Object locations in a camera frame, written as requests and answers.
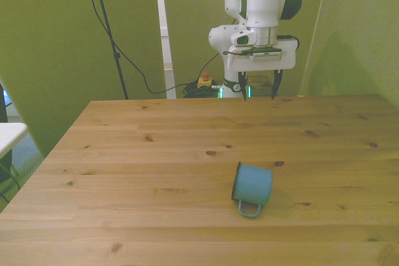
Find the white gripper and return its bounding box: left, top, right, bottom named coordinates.
left=226, top=39, right=297, bottom=102

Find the blue enamel mug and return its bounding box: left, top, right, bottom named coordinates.
left=231, top=161, right=274, bottom=219

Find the yellow emergency stop button box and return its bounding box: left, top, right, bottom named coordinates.
left=196, top=72, right=216, bottom=90

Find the black tripod stand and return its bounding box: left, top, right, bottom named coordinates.
left=88, top=0, right=130, bottom=100

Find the white side table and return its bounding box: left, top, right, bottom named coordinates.
left=0, top=122, right=29, bottom=159

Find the dark chair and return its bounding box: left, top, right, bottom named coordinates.
left=0, top=82, right=20, bottom=200

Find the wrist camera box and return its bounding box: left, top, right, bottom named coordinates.
left=248, top=47, right=284, bottom=61

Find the coil of dark cables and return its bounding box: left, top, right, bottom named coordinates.
left=181, top=80, right=224, bottom=99

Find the white vertical frame strip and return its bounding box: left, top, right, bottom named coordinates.
left=154, top=0, right=177, bottom=100

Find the long black hanging cable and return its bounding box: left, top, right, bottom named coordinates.
left=79, top=0, right=221, bottom=95

